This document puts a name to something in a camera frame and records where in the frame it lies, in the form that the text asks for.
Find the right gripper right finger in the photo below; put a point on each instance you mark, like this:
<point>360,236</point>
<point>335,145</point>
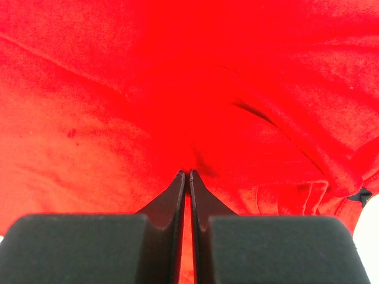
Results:
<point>229,248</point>

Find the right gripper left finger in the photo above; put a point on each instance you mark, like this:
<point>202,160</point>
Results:
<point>144,247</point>

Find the red t shirt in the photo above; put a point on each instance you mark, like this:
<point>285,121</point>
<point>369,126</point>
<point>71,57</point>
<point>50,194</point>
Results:
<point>274,103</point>

